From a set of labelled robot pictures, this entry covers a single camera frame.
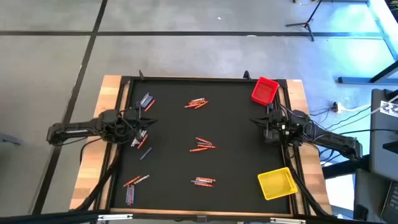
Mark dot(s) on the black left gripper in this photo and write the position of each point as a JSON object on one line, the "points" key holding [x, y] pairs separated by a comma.
{"points": [[132, 124]]}

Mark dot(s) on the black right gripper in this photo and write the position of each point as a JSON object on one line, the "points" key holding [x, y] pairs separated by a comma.
{"points": [[278, 119]]}

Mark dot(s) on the white crayon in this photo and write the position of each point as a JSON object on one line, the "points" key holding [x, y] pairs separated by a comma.
{"points": [[141, 179], [203, 181], [198, 99], [143, 133]]}

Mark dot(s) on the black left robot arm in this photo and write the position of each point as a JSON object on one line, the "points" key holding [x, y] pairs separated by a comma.
{"points": [[77, 127]]}

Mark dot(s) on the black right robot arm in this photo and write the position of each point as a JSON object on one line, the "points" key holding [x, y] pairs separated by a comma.
{"points": [[329, 138]]}

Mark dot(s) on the red plastic basket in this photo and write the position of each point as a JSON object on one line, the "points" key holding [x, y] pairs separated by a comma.
{"points": [[264, 91]]}

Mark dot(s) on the black table mat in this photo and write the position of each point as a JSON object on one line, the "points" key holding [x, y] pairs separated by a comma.
{"points": [[236, 161]]}

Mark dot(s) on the yellow plastic basket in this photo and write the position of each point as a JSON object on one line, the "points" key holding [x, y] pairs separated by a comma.
{"points": [[275, 185]]}

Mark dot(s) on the white power strip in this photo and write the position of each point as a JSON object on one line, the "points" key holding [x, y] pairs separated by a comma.
{"points": [[338, 107]]}

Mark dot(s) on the black support beam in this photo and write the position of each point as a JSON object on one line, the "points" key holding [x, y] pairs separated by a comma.
{"points": [[345, 166]]}

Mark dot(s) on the black tripod stand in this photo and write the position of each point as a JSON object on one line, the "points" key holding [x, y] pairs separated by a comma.
{"points": [[308, 25]]}

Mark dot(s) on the grey desk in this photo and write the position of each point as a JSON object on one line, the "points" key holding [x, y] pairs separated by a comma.
{"points": [[384, 149]]}

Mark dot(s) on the white fiducial marker sheet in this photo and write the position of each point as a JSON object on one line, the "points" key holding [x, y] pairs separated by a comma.
{"points": [[390, 109]]}

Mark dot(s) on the grey floor object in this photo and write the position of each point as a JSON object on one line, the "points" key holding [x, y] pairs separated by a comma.
{"points": [[9, 139]]}

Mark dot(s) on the black crossbeam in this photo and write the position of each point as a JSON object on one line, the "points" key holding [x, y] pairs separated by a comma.
{"points": [[46, 217]]}

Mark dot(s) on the laptop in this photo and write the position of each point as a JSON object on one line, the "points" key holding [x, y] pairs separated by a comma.
{"points": [[392, 199]]}

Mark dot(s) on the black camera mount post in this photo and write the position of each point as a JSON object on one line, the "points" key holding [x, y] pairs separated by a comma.
{"points": [[247, 75]]}

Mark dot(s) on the aluminium bracket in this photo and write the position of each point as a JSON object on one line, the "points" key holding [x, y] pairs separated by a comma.
{"points": [[115, 216], [287, 221]]}

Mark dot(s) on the blue metal frame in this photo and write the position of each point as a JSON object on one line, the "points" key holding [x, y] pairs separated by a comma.
{"points": [[357, 80]]}

